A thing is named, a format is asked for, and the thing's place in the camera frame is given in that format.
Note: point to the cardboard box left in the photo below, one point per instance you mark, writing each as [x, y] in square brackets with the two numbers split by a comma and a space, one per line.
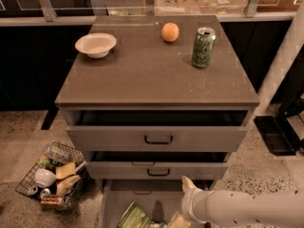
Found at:
[176, 7]

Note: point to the grey drawer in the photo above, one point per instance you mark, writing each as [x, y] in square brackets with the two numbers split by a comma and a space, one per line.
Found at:
[160, 199]
[158, 130]
[157, 165]

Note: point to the orange fruit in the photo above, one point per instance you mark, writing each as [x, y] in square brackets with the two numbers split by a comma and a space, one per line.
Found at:
[170, 32]

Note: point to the grey bottom drawer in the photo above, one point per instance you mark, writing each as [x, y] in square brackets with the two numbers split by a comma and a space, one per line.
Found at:
[160, 199]

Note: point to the yellow sponge in basket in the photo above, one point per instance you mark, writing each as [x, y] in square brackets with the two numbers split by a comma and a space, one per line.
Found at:
[65, 171]

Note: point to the grey top drawer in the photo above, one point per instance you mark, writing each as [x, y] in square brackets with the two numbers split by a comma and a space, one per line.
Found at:
[158, 130]

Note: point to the clear plastic bottle in basket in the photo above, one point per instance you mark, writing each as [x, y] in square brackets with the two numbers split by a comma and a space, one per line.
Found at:
[56, 153]

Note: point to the green rice chip bag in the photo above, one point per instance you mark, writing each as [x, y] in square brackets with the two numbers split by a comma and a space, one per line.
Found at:
[136, 217]

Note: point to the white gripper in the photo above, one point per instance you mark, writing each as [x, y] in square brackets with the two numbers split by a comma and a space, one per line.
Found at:
[190, 202]

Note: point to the small white bowl in basket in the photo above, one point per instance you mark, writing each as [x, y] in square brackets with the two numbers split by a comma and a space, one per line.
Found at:
[44, 178]

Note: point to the white ceramic bowl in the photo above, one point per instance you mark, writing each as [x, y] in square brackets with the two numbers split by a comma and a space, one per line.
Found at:
[96, 45]

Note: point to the green soda can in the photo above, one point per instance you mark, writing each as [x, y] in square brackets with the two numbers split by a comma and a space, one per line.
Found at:
[203, 47]

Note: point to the grey middle drawer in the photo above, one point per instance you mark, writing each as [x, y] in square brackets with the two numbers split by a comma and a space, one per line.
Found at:
[157, 165]

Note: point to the black wire basket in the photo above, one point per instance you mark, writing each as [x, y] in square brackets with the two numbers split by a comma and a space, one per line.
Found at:
[71, 188]

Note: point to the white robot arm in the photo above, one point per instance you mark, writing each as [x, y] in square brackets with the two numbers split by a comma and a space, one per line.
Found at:
[229, 208]

